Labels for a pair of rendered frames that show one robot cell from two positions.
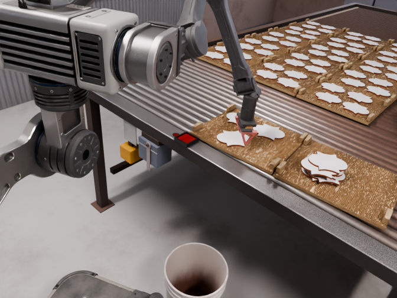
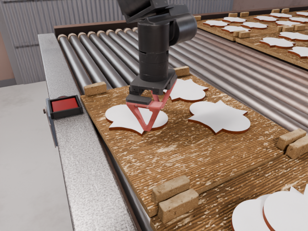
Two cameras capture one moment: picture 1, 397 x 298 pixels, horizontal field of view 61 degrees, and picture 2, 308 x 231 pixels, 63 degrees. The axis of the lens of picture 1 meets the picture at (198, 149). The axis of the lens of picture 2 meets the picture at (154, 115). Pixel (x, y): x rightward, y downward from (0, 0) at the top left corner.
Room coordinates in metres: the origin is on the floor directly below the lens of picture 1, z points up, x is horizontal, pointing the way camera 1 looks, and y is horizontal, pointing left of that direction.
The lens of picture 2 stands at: (0.83, -0.40, 1.24)
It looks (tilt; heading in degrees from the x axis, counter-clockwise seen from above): 32 degrees down; 27
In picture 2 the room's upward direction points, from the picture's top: straight up
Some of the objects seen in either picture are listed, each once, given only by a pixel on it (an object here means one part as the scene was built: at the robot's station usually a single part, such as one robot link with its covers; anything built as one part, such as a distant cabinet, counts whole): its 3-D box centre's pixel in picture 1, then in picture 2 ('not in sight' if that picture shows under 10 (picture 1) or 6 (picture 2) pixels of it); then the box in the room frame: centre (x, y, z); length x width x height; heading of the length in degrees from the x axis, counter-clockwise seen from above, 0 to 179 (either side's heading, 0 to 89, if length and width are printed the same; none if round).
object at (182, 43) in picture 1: (168, 46); not in sight; (0.82, 0.10, 1.45); 0.09 x 0.08 x 0.12; 74
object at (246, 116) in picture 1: (247, 114); (153, 67); (1.25, -0.19, 1.06); 0.10 x 0.07 x 0.07; 9
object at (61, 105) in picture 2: (186, 139); (65, 107); (1.23, 0.06, 0.92); 0.06 x 0.06 x 0.01; 51
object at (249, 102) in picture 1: (250, 100); (156, 35); (1.25, -0.19, 1.12); 0.07 x 0.06 x 0.07; 164
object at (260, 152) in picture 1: (249, 136); (176, 118); (1.30, -0.22, 0.93); 0.41 x 0.35 x 0.02; 55
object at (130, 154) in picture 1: (130, 139); not in sight; (1.46, 0.36, 0.74); 0.09 x 0.08 x 0.24; 51
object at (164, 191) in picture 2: (275, 163); (170, 189); (1.07, -0.30, 0.95); 0.06 x 0.02 x 0.03; 145
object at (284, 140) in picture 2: (303, 137); (291, 139); (1.29, -0.46, 0.95); 0.06 x 0.02 x 0.03; 145
